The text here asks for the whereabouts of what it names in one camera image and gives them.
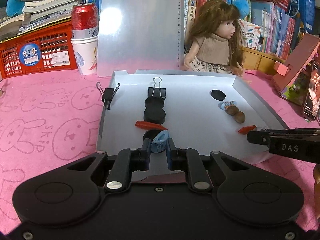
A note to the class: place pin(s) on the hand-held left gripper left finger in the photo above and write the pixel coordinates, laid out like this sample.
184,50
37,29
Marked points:
147,153

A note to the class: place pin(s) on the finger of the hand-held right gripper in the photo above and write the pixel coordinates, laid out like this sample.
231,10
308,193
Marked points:
258,137
287,130

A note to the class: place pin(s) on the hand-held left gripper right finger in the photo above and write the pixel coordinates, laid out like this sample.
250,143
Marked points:
170,156

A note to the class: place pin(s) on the orange toy carrot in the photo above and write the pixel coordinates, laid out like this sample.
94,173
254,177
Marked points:
146,125
245,129

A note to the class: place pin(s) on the thick black round lid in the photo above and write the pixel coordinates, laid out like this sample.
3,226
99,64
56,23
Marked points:
154,115

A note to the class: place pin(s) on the grey cardboard box tray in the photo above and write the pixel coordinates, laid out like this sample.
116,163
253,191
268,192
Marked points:
195,120

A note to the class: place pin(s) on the black disc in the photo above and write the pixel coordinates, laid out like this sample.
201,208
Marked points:
218,94

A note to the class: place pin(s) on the large black binder clip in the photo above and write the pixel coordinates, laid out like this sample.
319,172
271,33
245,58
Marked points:
157,93

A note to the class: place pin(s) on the person's right hand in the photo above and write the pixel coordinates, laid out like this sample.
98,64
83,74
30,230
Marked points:
317,177

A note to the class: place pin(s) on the smartphone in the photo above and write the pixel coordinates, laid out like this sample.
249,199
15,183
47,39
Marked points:
312,92

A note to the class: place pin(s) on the pink phone stand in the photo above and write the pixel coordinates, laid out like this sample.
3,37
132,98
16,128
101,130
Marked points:
295,62

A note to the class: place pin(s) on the small black binder clip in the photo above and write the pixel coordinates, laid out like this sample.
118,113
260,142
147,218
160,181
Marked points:
108,97

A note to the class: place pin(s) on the wooden shelf box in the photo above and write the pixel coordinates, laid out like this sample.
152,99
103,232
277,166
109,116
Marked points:
265,61

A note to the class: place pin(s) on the brown haired doll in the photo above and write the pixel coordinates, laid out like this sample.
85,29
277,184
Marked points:
215,50

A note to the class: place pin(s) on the pink rabbit print towel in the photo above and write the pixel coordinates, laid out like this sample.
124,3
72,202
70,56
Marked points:
50,130

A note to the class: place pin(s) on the white pencil print box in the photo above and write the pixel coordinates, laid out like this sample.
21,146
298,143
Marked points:
251,33

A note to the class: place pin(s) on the row of upright books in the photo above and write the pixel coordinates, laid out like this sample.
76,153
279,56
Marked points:
275,25

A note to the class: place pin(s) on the white printed paper cup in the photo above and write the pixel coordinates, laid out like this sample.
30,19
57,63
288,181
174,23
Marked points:
85,55

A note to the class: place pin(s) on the translucent clipboard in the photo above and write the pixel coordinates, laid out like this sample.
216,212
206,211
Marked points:
140,30

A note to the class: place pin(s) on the blue printed carton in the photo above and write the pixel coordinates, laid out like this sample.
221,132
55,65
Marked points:
303,7

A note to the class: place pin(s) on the red drink can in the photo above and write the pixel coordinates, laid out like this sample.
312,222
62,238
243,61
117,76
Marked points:
83,20

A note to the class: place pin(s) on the red crate with round label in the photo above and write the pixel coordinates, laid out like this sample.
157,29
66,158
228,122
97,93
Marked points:
27,56

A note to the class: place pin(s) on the stack of worn books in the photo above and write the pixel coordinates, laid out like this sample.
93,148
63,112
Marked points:
50,2

